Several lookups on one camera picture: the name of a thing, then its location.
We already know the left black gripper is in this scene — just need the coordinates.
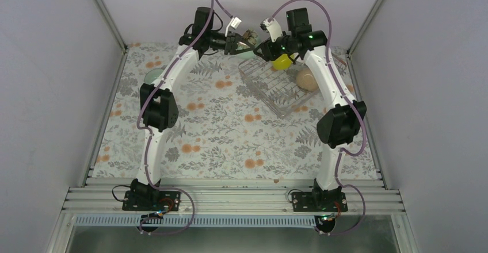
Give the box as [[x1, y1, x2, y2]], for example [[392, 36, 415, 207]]
[[207, 30, 255, 56]]

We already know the yellow bowl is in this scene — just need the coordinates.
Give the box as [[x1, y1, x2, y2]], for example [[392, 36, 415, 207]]
[[271, 54, 295, 71]]

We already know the pale green pink-base bowl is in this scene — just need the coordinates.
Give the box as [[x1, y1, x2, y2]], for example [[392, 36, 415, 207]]
[[144, 68, 164, 85]]

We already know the celadon green bowl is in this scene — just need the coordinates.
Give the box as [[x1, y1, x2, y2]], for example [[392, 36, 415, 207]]
[[236, 29, 262, 60]]

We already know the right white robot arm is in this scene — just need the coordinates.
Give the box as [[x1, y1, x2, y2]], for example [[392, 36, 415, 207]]
[[254, 8, 367, 211]]

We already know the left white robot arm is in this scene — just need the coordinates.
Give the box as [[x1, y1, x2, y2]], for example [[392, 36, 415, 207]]
[[131, 7, 255, 210]]

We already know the beige bowl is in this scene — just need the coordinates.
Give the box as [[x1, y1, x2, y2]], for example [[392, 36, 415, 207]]
[[295, 69, 319, 92]]

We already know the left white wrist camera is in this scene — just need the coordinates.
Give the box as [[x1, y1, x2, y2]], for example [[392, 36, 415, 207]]
[[224, 16, 242, 37]]

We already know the wire dish rack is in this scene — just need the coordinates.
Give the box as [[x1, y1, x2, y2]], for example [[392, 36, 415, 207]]
[[237, 58, 322, 118]]

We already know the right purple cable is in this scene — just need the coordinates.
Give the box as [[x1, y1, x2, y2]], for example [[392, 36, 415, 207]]
[[266, 0, 369, 237]]

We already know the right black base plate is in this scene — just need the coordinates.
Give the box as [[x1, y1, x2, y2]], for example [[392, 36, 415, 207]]
[[291, 191, 349, 212]]

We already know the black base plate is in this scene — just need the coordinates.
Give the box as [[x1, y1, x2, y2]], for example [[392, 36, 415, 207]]
[[291, 191, 349, 212], [122, 191, 181, 212]]

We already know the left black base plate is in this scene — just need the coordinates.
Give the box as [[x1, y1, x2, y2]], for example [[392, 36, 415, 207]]
[[122, 191, 181, 212]]

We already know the aluminium mounting rail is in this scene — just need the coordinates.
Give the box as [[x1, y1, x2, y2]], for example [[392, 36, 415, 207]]
[[62, 186, 406, 215]]

